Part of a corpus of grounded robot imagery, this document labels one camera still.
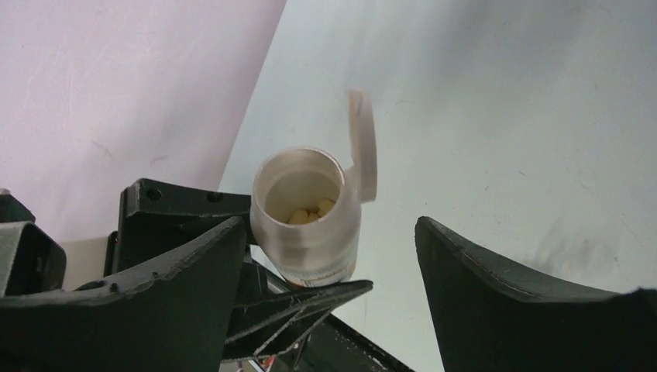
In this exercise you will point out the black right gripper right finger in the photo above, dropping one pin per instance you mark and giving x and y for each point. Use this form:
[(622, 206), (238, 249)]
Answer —
[(491, 313)]

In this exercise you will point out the white pill bottle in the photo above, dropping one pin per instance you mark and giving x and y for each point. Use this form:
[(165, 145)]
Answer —
[(306, 208)]

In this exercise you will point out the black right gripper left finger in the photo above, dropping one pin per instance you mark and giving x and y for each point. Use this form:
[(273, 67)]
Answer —
[(170, 313)]

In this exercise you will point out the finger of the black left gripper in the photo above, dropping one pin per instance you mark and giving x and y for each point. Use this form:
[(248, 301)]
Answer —
[(155, 217), (267, 324)]

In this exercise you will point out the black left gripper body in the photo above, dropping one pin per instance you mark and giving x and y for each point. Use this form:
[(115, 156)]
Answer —
[(31, 262)]

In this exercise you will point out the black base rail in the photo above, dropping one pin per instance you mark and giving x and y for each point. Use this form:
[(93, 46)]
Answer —
[(334, 346)]

